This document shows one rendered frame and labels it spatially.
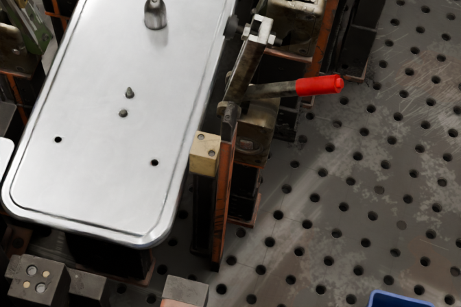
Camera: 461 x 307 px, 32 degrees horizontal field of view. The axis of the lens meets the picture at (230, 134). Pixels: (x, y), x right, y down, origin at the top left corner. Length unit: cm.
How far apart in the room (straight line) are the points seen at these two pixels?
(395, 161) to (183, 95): 47
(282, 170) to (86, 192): 45
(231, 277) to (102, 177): 35
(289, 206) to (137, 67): 39
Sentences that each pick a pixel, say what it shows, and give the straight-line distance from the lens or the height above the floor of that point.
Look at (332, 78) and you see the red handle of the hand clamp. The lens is 93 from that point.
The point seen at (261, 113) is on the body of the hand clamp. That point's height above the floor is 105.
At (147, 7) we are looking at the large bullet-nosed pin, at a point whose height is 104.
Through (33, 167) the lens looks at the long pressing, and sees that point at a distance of 105.
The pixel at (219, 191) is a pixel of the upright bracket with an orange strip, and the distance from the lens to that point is 99.
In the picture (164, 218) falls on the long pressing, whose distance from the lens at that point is 100.
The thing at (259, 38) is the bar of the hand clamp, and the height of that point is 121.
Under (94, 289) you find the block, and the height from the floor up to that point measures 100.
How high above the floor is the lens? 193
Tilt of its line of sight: 62 degrees down
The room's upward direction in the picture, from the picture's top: 6 degrees clockwise
